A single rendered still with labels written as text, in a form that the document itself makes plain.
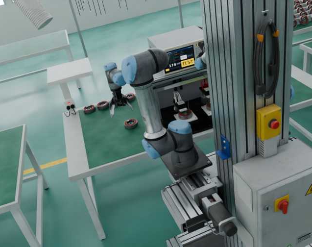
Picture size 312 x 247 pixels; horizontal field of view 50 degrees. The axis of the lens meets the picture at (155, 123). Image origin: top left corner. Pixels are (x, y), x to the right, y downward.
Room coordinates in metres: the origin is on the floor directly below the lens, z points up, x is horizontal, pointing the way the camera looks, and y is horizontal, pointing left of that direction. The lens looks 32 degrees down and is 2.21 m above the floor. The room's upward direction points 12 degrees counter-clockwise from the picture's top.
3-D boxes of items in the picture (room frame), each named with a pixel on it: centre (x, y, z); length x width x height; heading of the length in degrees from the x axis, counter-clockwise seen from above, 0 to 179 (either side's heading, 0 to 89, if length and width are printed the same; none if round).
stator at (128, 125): (2.39, 0.20, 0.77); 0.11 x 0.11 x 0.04
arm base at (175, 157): (1.46, -0.12, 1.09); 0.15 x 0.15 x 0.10
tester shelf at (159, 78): (2.64, -0.31, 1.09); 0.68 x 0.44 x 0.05; 100
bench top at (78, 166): (2.57, -0.32, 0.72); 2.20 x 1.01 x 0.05; 100
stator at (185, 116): (2.31, -0.25, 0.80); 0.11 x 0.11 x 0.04
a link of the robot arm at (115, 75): (1.79, 0.14, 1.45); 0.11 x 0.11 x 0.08; 22
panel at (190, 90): (2.58, -0.32, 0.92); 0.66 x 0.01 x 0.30; 100
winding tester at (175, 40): (2.65, -0.32, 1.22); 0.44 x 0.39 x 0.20; 100
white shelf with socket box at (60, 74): (2.74, 0.63, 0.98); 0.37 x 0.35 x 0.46; 100
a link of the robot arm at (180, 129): (1.46, -0.11, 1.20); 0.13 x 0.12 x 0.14; 112
